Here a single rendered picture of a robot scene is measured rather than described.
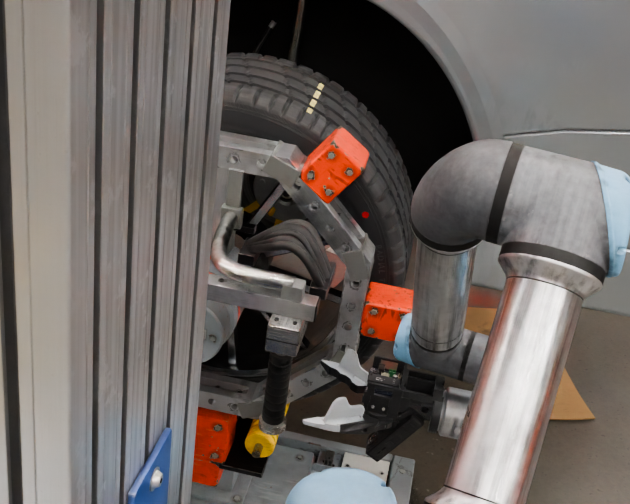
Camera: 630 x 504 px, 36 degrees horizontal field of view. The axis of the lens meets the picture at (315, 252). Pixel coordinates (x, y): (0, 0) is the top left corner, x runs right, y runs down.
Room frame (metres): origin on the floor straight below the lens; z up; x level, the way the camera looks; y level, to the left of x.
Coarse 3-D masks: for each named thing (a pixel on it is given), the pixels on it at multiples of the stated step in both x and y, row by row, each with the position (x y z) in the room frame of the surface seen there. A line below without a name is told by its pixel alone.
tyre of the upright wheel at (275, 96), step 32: (256, 64) 1.65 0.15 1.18; (288, 64) 1.69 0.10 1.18; (224, 96) 1.50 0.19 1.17; (256, 96) 1.51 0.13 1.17; (288, 96) 1.55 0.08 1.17; (320, 96) 1.60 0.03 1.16; (352, 96) 1.69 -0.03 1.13; (224, 128) 1.50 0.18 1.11; (256, 128) 1.49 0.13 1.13; (288, 128) 1.49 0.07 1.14; (320, 128) 1.49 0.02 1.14; (352, 128) 1.56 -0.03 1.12; (384, 128) 1.69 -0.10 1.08; (384, 160) 1.58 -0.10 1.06; (352, 192) 1.47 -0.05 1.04; (384, 192) 1.50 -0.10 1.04; (384, 224) 1.47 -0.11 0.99; (384, 256) 1.47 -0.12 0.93
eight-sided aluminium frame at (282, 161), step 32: (224, 160) 1.42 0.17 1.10; (256, 160) 1.41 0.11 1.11; (288, 160) 1.40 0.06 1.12; (288, 192) 1.40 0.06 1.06; (320, 224) 1.40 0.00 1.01; (352, 224) 1.43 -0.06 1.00; (352, 256) 1.39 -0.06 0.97; (352, 288) 1.39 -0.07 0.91; (352, 320) 1.39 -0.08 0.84; (320, 352) 1.44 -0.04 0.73; (224, 384) 1.45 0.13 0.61; (256, 384) 1.46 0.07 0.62; (320, 384) 1.39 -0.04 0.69; (256, 416) 1.40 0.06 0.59
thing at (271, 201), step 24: (264, 216) 1.51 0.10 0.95; (264, 264) 1.51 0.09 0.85; (336, 288) 1.69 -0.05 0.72; (264, 312) 1.51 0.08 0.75; (336, 312) 1.55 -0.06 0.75; (240, 336) 1.61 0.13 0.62; (264, 336) 1.61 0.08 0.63; (312, 336) 1.54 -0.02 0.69; (216, 360) 1.52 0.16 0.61; (240, 360) 1.53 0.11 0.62; (264, 360) 1.52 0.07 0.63
